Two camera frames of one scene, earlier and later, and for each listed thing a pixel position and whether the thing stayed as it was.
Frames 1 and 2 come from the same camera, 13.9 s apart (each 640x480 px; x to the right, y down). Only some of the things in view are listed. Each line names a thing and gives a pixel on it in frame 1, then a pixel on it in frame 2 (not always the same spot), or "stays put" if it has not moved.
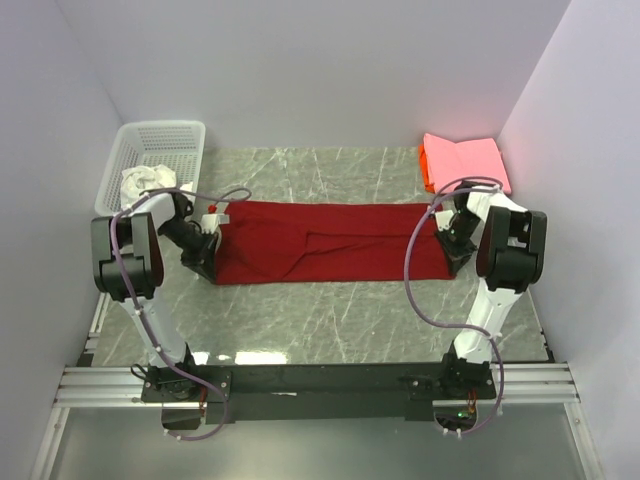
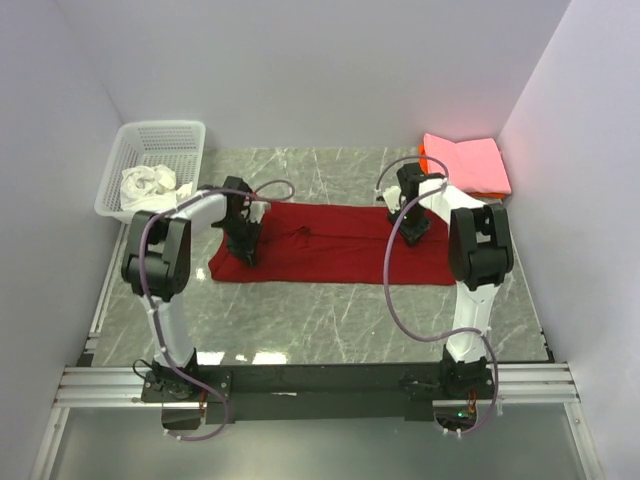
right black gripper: x=455 y=256 → x=412 y=236
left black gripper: x=203 y=260 → x=246 y=250
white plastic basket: x=175 y=144 stays put
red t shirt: x=266 y=242 stays put
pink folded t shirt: x=450 y=162 stays put
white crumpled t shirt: x=135 y=180 stays put
